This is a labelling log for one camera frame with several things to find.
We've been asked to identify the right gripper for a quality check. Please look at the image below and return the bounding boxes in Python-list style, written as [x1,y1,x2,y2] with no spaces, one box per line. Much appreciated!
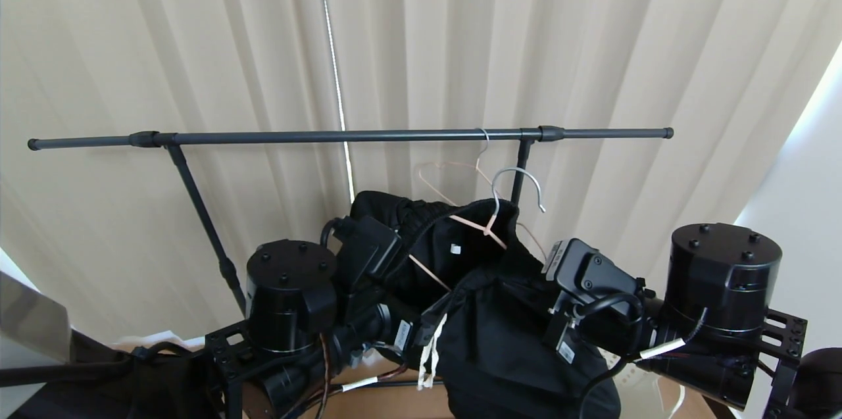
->
[543,306,653,367]

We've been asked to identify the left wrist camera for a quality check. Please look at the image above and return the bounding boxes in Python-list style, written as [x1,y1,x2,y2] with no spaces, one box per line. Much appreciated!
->
[334,215,403,289]

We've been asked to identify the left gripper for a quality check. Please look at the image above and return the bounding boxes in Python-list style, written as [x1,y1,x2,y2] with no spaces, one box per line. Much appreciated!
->
[343,303,422,365]

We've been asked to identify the black cable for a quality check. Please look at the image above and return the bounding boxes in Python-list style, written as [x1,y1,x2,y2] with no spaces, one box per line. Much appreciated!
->
[578,292,650,419]
[320,217,349,250]

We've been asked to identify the beige curtain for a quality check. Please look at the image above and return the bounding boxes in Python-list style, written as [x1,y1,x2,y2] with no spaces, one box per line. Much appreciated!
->
[0,0,842,347]

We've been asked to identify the black shorts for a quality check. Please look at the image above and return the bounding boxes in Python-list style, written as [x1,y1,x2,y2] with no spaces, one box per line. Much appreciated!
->
[349,191,622,419]

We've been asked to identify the black clothes rack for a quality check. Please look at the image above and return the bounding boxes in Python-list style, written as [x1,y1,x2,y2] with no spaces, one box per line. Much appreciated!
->
[28,125,675,388]

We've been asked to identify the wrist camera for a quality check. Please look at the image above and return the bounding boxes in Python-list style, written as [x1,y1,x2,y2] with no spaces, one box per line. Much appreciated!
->
[541,238,650,316]
[334,215,403,289]

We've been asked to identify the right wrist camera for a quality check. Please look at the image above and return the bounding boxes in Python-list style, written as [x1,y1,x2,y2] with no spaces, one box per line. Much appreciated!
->
[541,238,650,316]

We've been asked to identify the pink clothes hanger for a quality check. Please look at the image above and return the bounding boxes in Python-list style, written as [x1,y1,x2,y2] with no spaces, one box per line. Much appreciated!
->
[419,128,549,262]
[408,167,547,293]

